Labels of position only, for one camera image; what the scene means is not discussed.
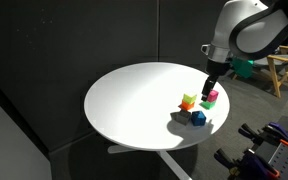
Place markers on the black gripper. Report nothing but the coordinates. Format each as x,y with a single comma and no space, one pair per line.
214,69

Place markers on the gray block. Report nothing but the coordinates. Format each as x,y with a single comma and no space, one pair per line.
181,117

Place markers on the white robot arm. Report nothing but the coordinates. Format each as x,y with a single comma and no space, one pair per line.
247,29

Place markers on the pink block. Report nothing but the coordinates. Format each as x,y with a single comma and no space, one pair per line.
212,96

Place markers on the green block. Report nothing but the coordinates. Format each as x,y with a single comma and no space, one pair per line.
208,105

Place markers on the yellow-green block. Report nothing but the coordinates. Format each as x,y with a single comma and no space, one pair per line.
189,99

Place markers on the orange block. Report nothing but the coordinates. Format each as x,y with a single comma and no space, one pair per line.
186,106

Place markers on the blue block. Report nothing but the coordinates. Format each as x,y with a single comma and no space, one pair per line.
198,118

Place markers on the wooden armchair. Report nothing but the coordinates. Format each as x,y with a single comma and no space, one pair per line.
273,67

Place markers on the purple clamp upper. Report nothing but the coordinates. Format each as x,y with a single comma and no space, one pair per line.
272,133

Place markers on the purple clamp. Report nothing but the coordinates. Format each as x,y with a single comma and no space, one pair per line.
272,133
249,167

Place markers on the round white table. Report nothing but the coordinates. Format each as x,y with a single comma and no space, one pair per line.
133,107

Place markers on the purple clamp lower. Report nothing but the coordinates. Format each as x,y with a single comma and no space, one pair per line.
249,167

